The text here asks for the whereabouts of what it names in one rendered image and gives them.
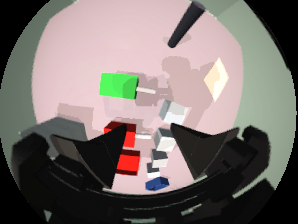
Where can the red tray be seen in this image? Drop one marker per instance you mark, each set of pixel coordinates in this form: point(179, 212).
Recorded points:
point(128, 164)

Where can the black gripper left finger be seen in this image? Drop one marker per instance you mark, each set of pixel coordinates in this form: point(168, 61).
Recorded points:
point(99, 155)

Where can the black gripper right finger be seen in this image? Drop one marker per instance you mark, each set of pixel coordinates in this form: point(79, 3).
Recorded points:
point(200, 149)

